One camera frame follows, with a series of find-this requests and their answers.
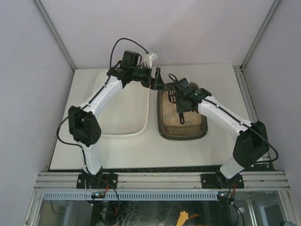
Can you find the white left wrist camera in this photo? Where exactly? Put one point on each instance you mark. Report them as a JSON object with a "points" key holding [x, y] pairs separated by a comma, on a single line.
{"points": [[149, 59]]}

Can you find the dark translucent litter box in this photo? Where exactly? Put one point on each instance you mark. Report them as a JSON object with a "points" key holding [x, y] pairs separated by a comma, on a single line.
{"points": [[177, 126]]}

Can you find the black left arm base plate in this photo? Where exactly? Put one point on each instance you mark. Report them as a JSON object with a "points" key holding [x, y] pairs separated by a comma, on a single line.
{"points": [[100, 181]]}

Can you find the grey slotted cable duct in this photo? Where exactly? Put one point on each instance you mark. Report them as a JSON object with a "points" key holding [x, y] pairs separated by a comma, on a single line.
{"points": [[132, 196]]}

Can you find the black slotted litter scoop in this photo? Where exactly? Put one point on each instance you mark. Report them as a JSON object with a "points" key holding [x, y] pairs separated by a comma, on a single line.
{"points": [[172, 99]]}

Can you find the aluminium front frame rail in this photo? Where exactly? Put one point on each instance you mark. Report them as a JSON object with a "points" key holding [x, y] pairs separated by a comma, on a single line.
{"points": [[249, 181]]}

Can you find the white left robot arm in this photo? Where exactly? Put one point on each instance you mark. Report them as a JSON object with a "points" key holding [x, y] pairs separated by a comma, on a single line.
{"points": [[83, 120]]}

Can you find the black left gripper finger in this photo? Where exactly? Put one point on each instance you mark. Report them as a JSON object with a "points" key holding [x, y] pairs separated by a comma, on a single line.
{"points": [[153, 80], [160, 85]]}

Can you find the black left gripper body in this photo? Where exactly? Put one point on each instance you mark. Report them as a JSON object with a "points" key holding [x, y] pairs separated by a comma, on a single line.
{"points": [[154, 76]]}

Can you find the white plastic bin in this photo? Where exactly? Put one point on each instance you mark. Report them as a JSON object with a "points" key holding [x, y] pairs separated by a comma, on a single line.
{"points": [[124, 113]]}

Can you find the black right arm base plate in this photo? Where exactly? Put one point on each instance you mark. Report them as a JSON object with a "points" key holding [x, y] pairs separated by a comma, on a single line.
{"points": [[218, 181]]}

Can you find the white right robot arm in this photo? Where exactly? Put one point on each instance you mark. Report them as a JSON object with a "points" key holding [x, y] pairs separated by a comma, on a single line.
{"points": [[251, 142]]}

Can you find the yellow paw shaped object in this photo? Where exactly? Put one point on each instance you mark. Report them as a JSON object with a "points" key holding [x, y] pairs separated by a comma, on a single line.
{"points": [[183, 217]]}

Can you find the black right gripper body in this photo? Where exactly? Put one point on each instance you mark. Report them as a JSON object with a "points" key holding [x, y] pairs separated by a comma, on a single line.
{"points": [[179, 94]]}

